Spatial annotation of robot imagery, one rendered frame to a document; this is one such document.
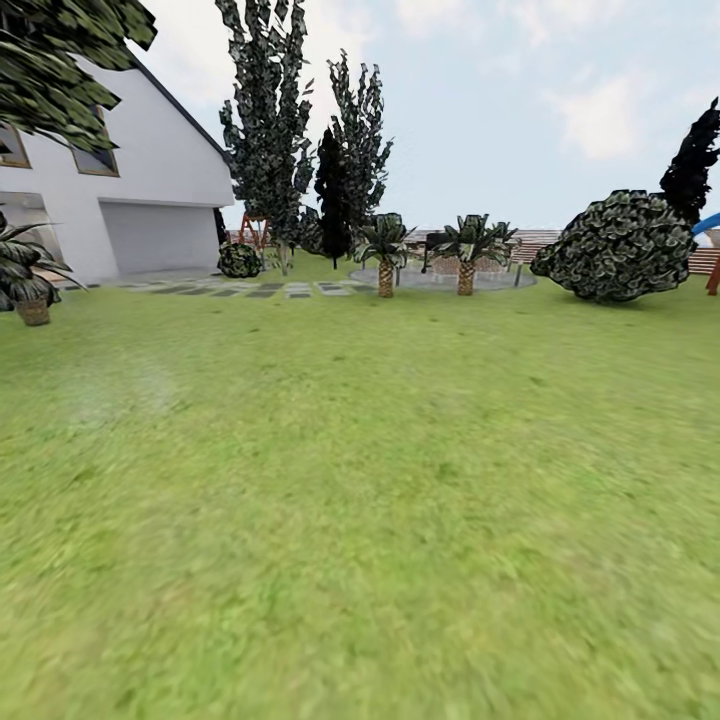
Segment wicker basket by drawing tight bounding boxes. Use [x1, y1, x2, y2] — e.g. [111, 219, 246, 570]
[11, 297, 51, 327]

